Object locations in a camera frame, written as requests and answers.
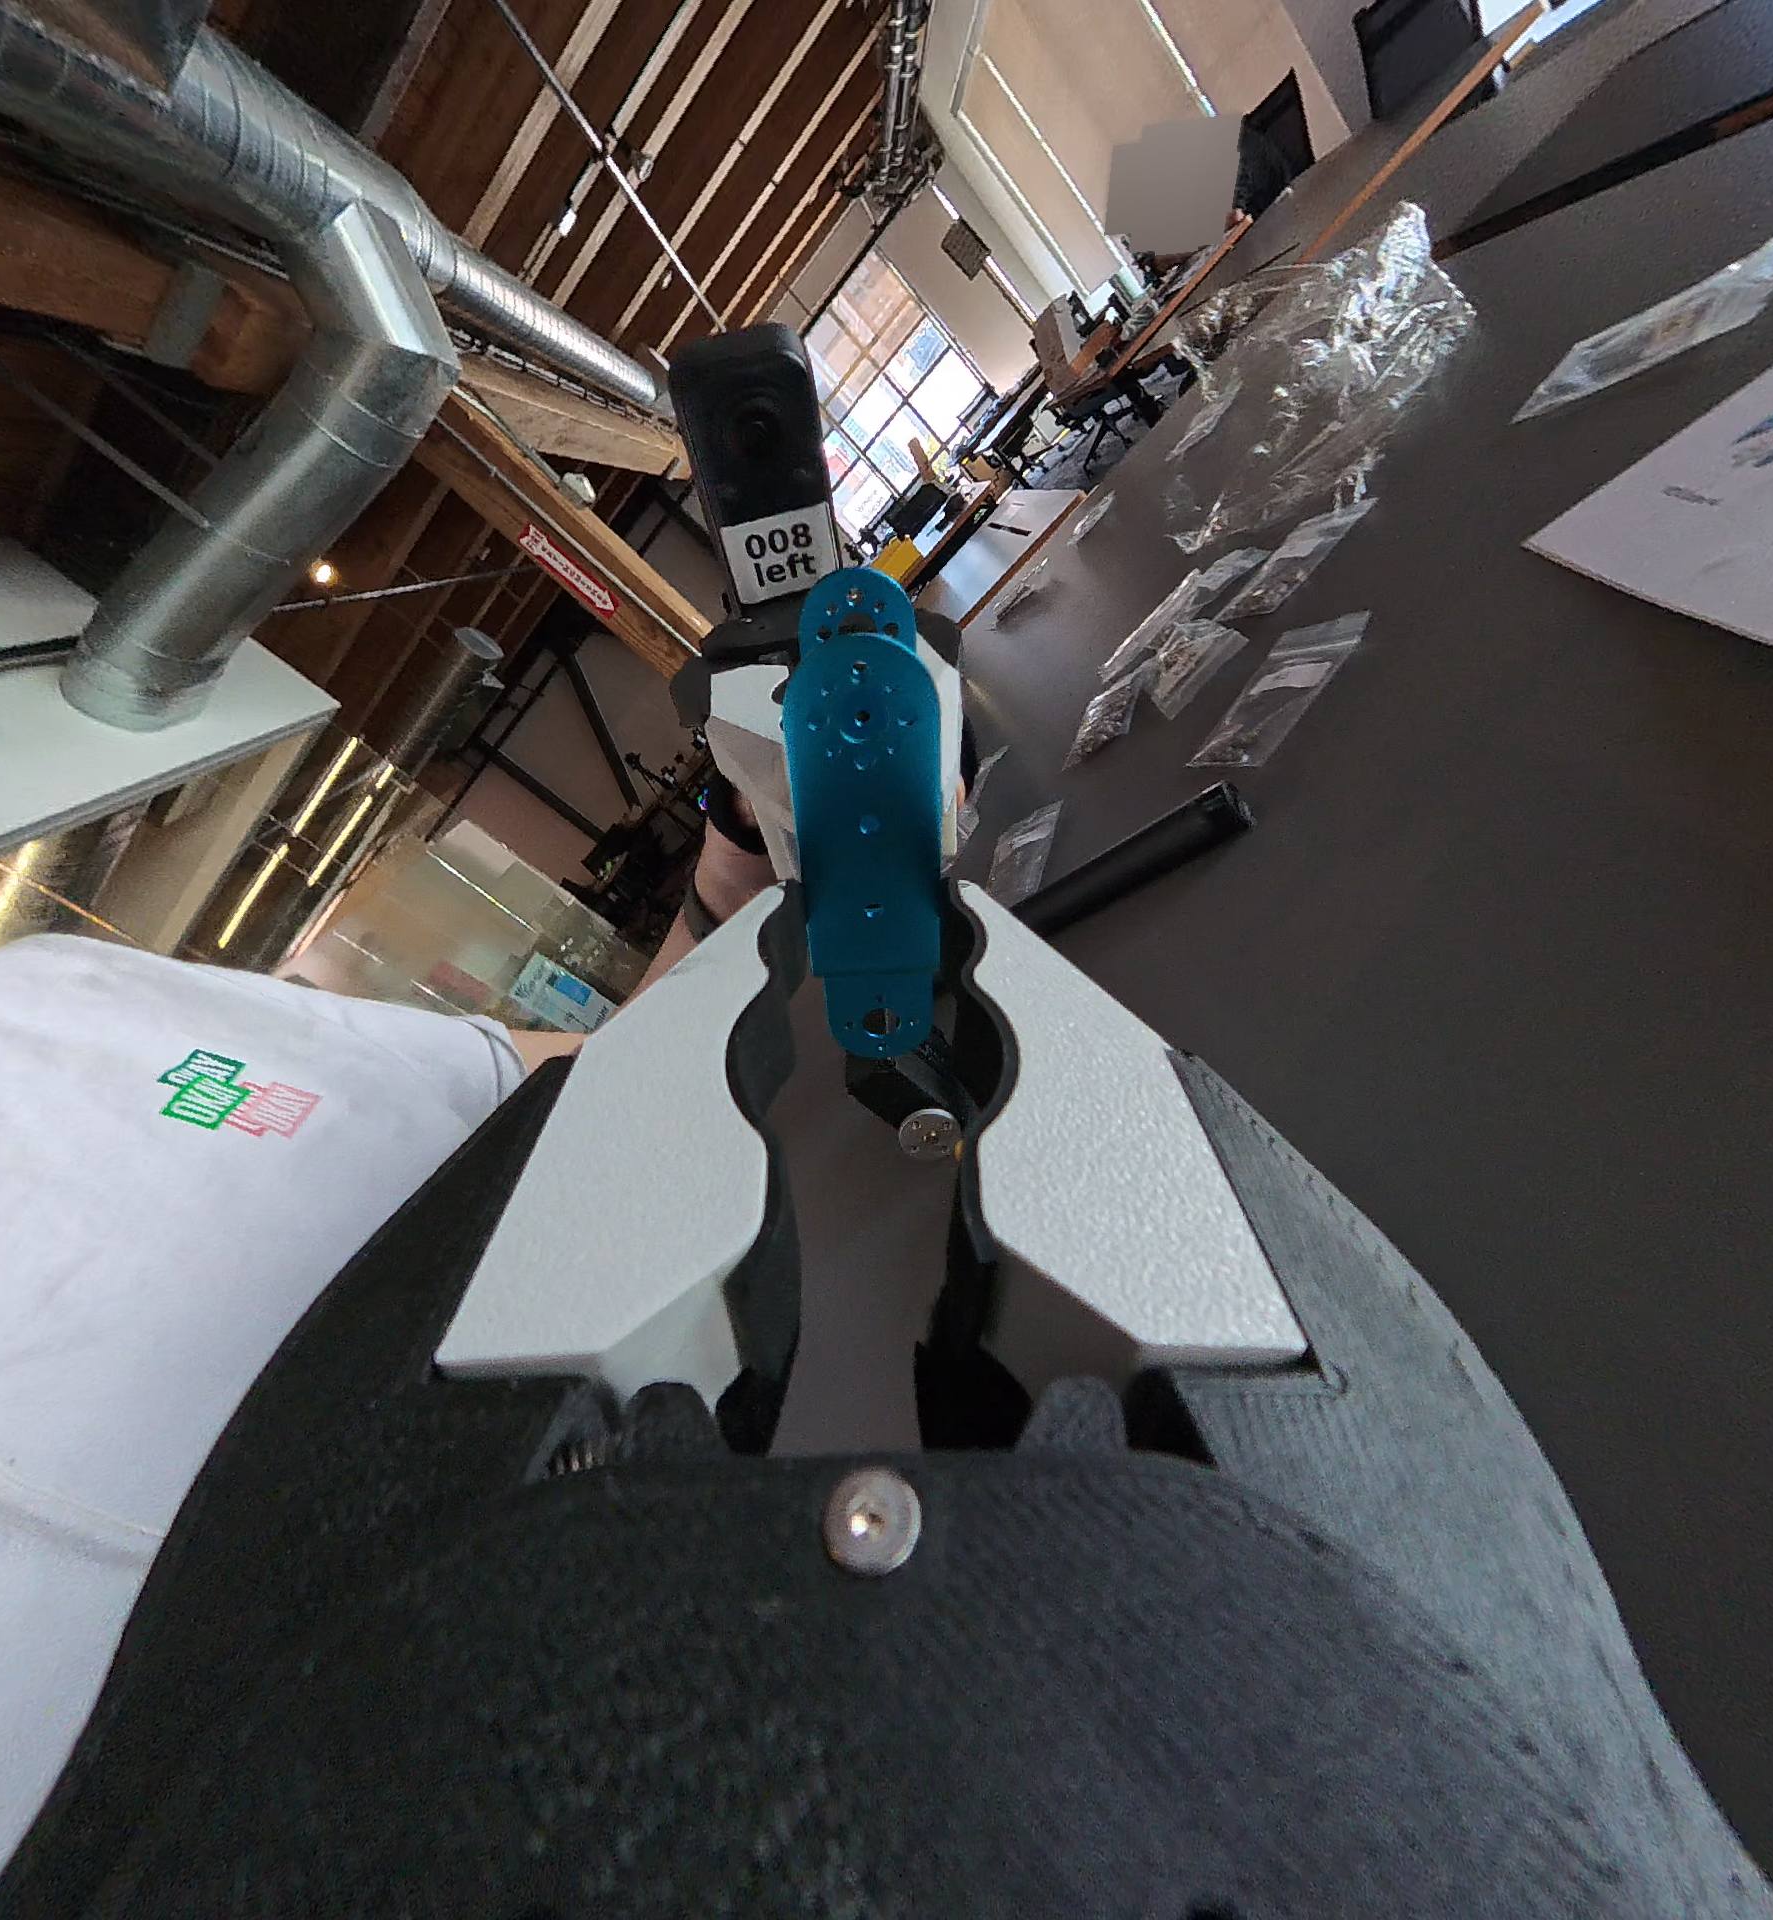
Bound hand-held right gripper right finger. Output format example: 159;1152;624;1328
921;877;1308;1452

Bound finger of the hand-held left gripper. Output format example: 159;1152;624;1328
704;662;804;882
921;626;999;870

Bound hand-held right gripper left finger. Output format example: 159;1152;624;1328
432;882;804;1452

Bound blue metal bracket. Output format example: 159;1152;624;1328
784;565;965;1057

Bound dark grey desk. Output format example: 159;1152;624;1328
773;0;1773;1920

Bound person's left hand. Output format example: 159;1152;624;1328
680;757;796;943

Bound black servo motor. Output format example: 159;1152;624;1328
841;1026;984;1164

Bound black cylindrical tool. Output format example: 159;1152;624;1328
1009;781;1256;931

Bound scattered small clear parts bags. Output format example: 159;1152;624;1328
983;214;1773;913

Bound crumpled clear plastic wrap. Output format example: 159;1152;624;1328
1164;199;1477;551

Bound open instruction booklet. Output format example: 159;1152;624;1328
1524;351;1773;669

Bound silver ventilation duct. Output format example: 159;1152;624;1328
0;0;677;736

